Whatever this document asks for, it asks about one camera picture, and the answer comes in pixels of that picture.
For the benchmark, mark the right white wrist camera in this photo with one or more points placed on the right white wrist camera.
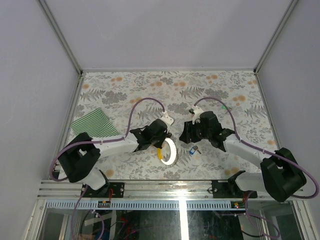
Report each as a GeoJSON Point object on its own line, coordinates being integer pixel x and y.
{"type": "Point", "coordinates": [196, 112]}

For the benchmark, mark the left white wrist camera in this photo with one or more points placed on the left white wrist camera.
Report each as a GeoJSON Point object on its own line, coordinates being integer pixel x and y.
{"type": "Point", "coordinates": [168, 120]}

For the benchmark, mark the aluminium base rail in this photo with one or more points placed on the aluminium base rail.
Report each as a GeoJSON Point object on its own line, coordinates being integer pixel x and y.
{"type": "Point", "coordinates": [143, 194]}

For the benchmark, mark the blue key tag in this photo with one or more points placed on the blue key tag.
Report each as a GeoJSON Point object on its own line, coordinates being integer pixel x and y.
{"type": "Point", "coordinates": [192, 151]}

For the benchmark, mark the green striped cloth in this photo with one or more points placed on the green striped cloth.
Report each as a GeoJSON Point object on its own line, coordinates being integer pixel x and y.
{"type": "Point", "coordinates": [96, 124]}

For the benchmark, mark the yellow key tag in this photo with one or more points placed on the yellow key tag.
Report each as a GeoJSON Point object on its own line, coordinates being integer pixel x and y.
{"type": "Point", "coordinates": [159, 153]}

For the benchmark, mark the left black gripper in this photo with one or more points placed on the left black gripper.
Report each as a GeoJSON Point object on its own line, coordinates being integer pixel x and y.
{"type": "Point", "coordinates": [165, 135]}

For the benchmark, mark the floral table mat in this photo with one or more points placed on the floral table mat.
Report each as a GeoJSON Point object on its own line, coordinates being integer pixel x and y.
{"type": "Point", "coordinates": [135, 99]}

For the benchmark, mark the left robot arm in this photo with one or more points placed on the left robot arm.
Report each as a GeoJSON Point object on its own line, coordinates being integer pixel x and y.
{"type": "Point", "coordinates": [79, 157]}

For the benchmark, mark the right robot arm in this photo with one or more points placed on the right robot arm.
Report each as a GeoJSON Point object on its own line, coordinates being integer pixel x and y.
{"type": "Point", "coordinates": [278, 176]}

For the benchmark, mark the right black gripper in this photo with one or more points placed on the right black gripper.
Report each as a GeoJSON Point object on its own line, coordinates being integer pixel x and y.
{"type": "Point", "coordinates": [188, 133]}

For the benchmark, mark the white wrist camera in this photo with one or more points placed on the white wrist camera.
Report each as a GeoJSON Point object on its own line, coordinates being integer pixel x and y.
{"type": "Point", "coordinates": [196, 112]}
{"type": "Point", "coordinates": [168, 120]}

